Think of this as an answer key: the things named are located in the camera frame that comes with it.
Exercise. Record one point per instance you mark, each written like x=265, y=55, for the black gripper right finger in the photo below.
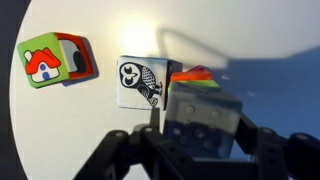
x=276, y=157

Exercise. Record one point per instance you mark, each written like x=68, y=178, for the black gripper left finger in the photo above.
x=118, y=151

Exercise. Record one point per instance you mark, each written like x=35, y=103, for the orange block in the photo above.
x=190, y=76

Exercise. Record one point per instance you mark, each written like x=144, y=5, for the lime green block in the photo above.
x=205, y=83

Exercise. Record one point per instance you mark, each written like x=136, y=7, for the magenta block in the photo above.
x=199, y=68

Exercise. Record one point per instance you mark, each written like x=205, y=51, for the owl picture soft cube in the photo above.
x=142, y=82

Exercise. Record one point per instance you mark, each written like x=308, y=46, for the colorful house soft cube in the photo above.
x=53, y=58

